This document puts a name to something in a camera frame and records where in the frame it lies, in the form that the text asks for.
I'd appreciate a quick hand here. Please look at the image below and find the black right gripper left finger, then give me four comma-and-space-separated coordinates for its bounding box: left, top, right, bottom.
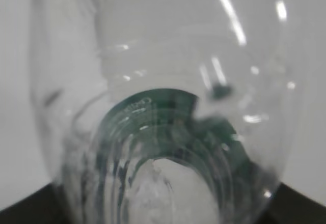
1, 184, 66, 224

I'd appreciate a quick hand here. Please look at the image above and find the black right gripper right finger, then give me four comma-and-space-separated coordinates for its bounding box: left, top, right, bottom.
267, 184, 325, 224

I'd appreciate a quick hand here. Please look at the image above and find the clear plastic water bottle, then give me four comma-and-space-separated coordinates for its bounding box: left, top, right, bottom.
30, 0, 299, 223

